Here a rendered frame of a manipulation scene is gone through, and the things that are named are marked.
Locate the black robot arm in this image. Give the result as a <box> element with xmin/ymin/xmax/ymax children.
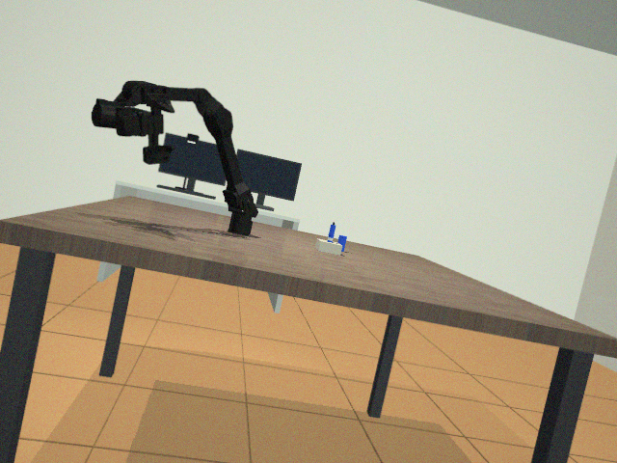
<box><xmin>92</xmin><ymin>81</ymin><xmax>258</xmax><ymax>236</ymax></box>

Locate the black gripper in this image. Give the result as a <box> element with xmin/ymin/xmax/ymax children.
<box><xmin>135</xmin><ymin>85</ymin><xmax>175</xmax><ymax>165</ymax></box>

